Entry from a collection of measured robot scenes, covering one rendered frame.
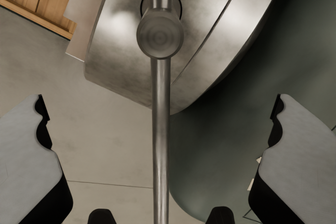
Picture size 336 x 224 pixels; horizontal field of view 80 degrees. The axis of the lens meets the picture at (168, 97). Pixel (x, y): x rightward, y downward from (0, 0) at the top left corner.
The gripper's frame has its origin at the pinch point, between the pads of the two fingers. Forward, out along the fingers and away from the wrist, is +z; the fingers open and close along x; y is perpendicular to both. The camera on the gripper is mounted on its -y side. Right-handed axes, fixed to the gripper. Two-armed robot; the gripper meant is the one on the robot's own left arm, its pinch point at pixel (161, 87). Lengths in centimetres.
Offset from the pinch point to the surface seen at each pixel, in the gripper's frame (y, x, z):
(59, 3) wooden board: -0.8, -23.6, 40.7
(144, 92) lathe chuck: 5.5, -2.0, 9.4
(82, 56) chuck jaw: 3.9, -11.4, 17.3
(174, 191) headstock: 18.2, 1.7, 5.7
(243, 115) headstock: 6.6, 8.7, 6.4
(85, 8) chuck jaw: -2.3, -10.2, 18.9
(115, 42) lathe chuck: -0.8, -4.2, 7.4
